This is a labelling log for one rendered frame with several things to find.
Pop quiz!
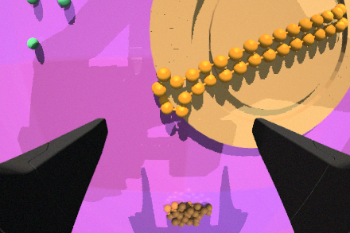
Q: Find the light orange round board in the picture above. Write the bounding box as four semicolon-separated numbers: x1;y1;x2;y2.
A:
150;0;350;149

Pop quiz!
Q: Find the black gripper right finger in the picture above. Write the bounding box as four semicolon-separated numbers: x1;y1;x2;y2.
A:
251;118;350;233

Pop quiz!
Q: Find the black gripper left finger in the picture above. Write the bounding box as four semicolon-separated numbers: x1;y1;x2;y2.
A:
0;118;108;233

